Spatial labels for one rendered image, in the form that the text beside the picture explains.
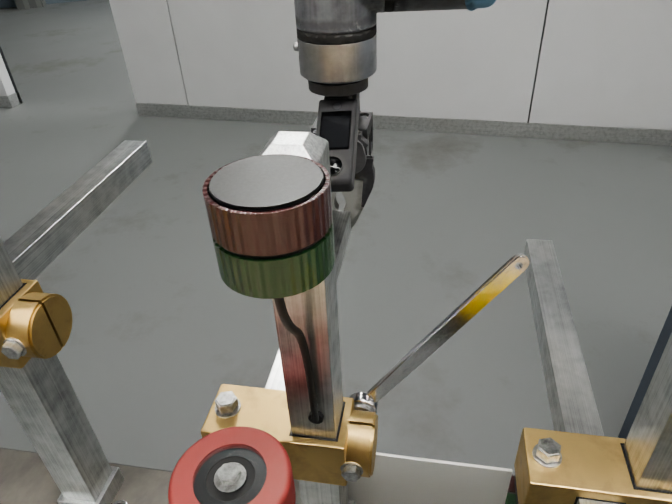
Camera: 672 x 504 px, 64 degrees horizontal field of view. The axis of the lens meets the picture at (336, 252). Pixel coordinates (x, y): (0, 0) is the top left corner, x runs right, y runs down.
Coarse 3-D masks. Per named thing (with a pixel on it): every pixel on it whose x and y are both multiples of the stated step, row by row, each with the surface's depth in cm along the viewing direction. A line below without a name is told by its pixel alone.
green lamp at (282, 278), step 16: (320, 240) 26; (224, 256) 25; (240, 256) 25; (288, 256) 25; (304, 256) 25; (320, 256) 26; (224, 272) 26; (240, 272) 25; (256, 272) 25; (272, 272) 25; (288, 272) 25; (304, 272) 26; (320, 272) 26; (240, 288) 26; (256, 288) 26; (272, 288) 26; (288, 288) 26; (304, 288) 26
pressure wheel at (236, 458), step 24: (216, 432) 38; (240, 432) 38; (264, 432) 38; (192, 456) 36; (216, 456) 37; (240, 456) 37; (264, 456) 36; (288, 456) 36; (192, 480) 35; (216, 480) 35; (240, 480) 35; (264, 480) 35; (288, 480) 35
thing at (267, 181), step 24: (240, 168) 27; (264, 168) 26; (288, 168) 26; (312, 168) 26; (216, 192) 25; (240, 192) 24; (264, 192) 24; (288, 192) 24; (312, 192) 24; (312, 384) 37; (312, 408) 38
